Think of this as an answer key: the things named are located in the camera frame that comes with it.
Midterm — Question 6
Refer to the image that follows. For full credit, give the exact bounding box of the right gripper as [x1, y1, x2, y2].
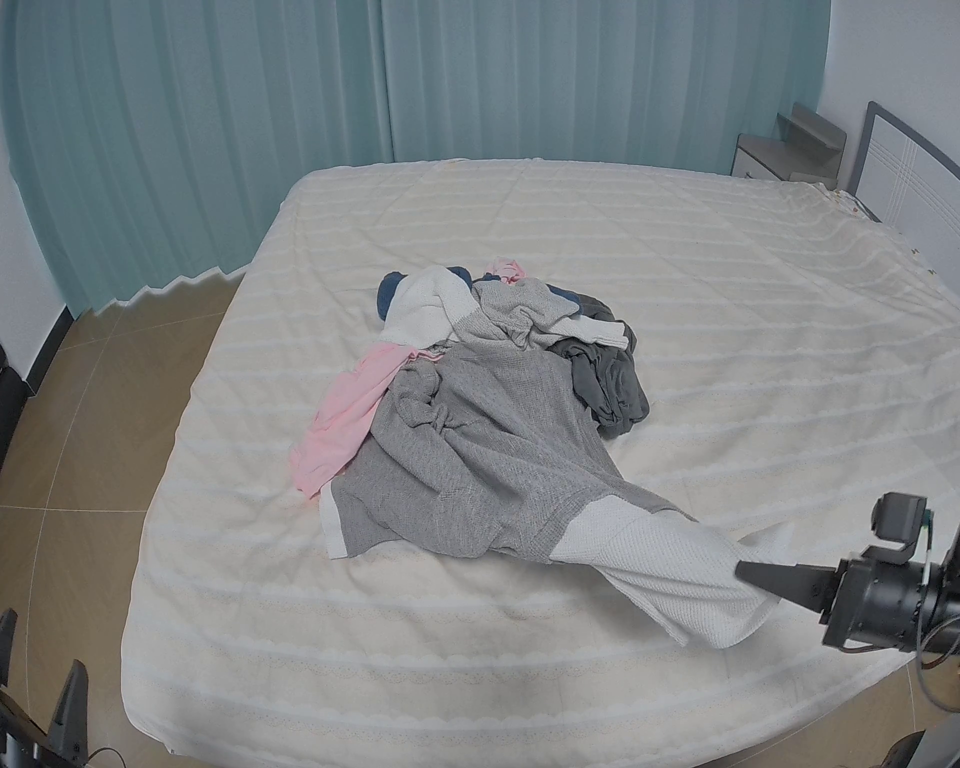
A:
[819, 555, 931, 654]

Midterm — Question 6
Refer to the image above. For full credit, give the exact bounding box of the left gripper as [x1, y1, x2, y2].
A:
[0, 607, 90, 768]

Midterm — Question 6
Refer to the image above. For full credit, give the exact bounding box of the grey white-sleeved top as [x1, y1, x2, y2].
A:
[318, 341, 796, 650]

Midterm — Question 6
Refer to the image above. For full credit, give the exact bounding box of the dark grey garment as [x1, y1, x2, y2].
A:
[546, 294, 651, 436]

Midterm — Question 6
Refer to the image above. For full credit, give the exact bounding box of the pink garment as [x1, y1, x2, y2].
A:
[291, 257, 526, 500]

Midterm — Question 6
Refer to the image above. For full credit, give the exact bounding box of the bed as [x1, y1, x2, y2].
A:
[120, 101, 960, 759]

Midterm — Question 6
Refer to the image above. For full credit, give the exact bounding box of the grey bedside table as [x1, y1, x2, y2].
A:
[731, 102, 849, 185]

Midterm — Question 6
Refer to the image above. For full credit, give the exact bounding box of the dark blue garment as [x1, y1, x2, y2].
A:
[375, 271, 582, 320]

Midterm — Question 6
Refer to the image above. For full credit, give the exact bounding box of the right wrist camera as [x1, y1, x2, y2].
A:
[843, 491, 933, 571]

